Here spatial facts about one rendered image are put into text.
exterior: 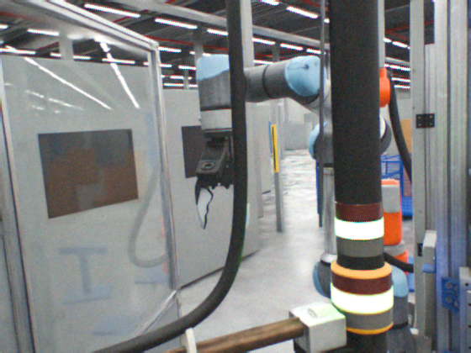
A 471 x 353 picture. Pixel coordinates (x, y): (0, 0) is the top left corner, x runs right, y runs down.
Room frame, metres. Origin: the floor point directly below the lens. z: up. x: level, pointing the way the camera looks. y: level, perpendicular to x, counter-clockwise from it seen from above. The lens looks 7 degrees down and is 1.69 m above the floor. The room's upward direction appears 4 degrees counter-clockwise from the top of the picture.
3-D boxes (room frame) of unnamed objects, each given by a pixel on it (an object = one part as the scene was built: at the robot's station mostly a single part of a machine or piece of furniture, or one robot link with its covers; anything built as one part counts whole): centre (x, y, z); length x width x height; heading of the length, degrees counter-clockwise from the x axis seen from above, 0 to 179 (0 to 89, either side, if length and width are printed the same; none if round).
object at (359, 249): (0.29, -0.09, 1.60); 0.03 x 0.03 x 0.01
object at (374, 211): (0.29, -0.09, 1.62); 0.03 x 0.03 x 0.01
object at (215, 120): (0.87, 0.02, 1.70); 0.08 x 0.08 x 0.05
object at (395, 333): (1.08, -0.40, 1.09); 0.15 x 0.15 x 0.10
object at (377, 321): (0.29, -0.09, 1.54); 0.04 x 0.04 x 0.01
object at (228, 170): (0.87, 0.02, 1.62); 0.09 x 0.08 x 0.12; 166
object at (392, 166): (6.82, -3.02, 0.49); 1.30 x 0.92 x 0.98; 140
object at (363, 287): (0.29, -0.09, 1.57); 0.04 x 0.04 x 0.01
